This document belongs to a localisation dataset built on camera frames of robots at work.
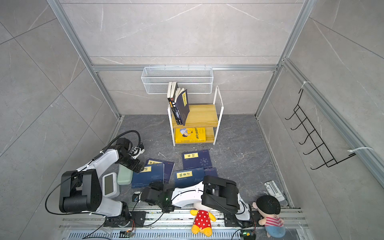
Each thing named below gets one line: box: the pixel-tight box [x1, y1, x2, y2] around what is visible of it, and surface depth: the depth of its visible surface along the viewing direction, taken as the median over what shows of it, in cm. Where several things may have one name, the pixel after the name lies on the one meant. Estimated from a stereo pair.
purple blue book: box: [204, 167, 218, 177], surface depth 91 cm
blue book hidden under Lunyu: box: [144, 158, 175, 184], surface depth 92 cm
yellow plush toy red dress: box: [190, 202, 216, 237], surface depth 70 cm
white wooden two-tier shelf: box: [167, 86, 224, 147], surface depth 97 cm
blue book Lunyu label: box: [131, 163, 165, 189], surface depth 88 cm
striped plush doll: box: [252, 195, 286, 238], surface depth 70 cm
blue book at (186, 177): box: [174, 167, 205, 188], surface depth 87 cm
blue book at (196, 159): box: [181, 149, 213, 170], surface depth 97 cm
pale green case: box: [117, 164, 133, 186], surface depth 85 cm
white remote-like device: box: [264, 180, 285, 202], surface depth 84 cm
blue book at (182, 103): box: [174, 87, 190, 126], surface depth 82 cm
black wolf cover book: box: [167, 81, 183, 126], surface depth 78 cm
